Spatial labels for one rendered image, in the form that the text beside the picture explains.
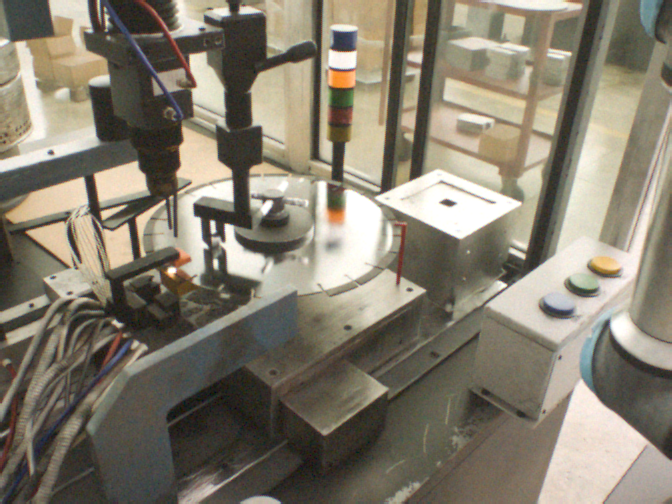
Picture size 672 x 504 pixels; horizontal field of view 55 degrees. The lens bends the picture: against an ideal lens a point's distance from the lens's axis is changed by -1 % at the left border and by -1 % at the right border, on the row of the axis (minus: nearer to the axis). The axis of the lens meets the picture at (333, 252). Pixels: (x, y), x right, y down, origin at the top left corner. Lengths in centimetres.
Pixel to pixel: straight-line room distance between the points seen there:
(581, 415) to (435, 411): 122
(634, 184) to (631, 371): 40
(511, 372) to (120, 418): 51
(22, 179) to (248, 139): 31
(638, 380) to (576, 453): 126
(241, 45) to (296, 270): 28
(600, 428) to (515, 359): 122
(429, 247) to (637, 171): 33
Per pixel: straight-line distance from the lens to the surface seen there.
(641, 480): 93
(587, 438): 205
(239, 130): 75
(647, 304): 71
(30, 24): 78
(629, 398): 77
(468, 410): 94
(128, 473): 68
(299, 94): 147
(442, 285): 107
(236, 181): 79
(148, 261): 79
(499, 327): 88
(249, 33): 72
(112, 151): 96
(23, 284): 108
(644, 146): 105
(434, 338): 103
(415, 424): 90
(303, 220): 90
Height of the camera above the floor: 140
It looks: 32 degrees down
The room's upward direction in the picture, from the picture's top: 2 degrees clockwise
